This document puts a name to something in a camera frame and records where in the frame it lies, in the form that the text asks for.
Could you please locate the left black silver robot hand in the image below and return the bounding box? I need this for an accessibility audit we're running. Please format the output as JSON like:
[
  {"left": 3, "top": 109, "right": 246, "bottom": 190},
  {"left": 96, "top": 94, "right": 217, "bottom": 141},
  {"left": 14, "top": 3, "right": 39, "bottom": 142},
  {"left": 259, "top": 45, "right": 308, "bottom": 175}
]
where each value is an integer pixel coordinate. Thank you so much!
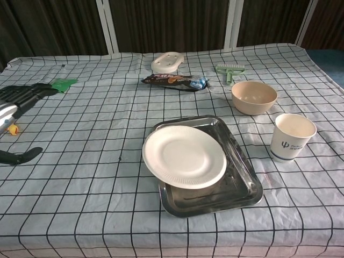
[{"left": 0, "top": 83, "right": 59, "bottom": 165}]

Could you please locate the white paper plate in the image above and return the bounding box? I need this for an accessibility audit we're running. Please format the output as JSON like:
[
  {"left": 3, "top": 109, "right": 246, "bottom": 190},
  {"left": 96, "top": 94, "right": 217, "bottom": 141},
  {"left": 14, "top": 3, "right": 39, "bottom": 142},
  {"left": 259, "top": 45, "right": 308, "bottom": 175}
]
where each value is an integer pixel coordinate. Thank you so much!
[{"left": 142, "top": 125, "right": 228, "bottom": 190}]

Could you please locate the beige bowl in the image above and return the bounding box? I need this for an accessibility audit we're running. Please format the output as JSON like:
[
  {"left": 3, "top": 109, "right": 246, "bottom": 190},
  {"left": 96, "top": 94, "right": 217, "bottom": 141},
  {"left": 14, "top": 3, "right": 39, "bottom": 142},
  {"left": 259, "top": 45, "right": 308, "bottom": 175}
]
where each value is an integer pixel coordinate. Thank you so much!
[{"left": 231, "top": 81, "right": 278, "bottom": 116}]

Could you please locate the metal tray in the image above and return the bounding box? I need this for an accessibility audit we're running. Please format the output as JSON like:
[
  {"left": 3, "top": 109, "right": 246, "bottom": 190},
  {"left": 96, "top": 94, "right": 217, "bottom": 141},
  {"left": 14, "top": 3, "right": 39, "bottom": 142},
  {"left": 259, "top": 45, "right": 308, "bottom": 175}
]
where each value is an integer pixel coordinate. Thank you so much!
[{"left": 150, "top": 114, "right": 264, "bottom": 218}]

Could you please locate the white paper cup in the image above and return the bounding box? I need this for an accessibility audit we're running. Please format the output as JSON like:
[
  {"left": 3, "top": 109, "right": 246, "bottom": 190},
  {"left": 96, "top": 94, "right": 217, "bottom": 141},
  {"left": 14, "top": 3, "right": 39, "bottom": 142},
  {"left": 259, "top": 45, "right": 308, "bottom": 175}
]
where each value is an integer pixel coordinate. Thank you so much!
[{"left": 270, "top": 113, "right": 317, "bottom": 163}]

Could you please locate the green sachet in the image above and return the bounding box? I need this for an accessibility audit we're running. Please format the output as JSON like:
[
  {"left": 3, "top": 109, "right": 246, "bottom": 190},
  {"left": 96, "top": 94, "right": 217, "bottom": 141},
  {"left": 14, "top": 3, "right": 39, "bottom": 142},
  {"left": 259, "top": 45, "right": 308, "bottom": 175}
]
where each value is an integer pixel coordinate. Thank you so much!
[{"left": 50, "top": 77, "right": 78, "bottom": 94}]

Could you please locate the checked light blue tablecloth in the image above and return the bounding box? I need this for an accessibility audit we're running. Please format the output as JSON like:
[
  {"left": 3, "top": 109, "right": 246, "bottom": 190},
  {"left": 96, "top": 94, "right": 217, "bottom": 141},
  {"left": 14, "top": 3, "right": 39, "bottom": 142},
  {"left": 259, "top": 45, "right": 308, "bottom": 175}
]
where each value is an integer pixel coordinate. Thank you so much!
[{"left": 0, "top": 42, "right": 344, "bottom": 258}]

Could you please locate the white oval soap dish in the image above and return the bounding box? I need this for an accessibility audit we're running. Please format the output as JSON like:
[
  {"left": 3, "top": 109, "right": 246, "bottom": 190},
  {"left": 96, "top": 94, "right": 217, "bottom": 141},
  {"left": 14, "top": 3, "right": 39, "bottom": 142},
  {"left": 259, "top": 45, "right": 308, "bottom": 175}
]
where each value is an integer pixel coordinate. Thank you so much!
[{"left": 150, "top": 51, "right": 185, "bottom": 73}]

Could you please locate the dark snack packet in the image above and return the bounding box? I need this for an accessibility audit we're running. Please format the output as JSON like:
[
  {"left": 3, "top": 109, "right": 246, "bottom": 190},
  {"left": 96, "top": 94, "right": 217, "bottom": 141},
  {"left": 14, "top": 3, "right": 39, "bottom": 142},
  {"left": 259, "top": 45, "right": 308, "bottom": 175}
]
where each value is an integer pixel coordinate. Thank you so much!
[{"left": 141, "top": 73, "right": 210, "bottom": 93}]

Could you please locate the dark brown curtain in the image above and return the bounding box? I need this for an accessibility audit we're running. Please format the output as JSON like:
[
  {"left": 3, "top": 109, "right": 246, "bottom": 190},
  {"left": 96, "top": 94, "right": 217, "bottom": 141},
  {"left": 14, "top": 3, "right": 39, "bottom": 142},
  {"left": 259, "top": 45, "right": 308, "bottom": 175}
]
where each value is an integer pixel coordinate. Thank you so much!
[{"left": 0, "top": 0, "right": 344, "bottom": 72}]

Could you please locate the green brush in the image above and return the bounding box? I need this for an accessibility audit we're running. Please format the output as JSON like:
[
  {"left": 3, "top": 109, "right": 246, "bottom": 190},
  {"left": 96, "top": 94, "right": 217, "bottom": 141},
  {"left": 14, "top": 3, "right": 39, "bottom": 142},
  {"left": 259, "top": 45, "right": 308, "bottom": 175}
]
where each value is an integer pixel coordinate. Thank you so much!
[{"left": 214, "top": 63, "right": 246, "bottom": 86}]

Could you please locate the white frame post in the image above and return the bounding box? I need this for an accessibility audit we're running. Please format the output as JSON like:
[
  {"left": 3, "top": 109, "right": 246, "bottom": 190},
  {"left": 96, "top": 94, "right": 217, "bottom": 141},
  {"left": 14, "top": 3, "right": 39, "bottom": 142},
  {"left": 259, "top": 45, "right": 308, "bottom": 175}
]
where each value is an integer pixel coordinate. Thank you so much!
[
  {"left": 223, "top": 0, "right": 244, "bottom": 49},
  {"left": 295, "top": 0, "right": 319, "bottom": 46},
  {"left": 96, "top": 0, "right": 119, "bottom": 53}
]

